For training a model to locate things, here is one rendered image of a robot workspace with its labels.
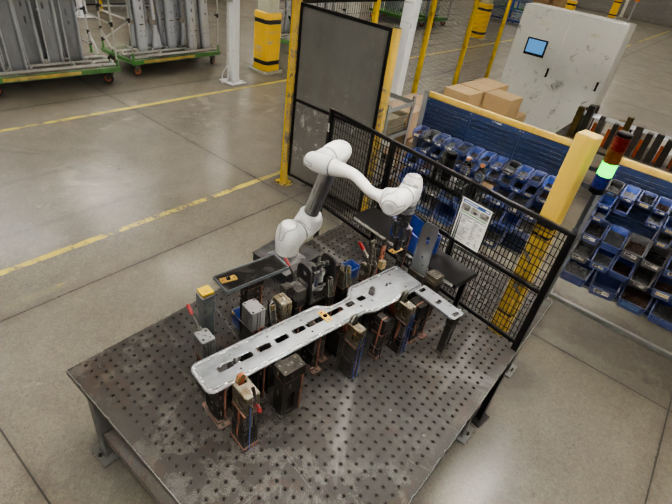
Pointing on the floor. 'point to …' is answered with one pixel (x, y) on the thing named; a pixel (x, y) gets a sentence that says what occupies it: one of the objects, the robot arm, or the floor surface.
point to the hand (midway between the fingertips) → (397, 243)
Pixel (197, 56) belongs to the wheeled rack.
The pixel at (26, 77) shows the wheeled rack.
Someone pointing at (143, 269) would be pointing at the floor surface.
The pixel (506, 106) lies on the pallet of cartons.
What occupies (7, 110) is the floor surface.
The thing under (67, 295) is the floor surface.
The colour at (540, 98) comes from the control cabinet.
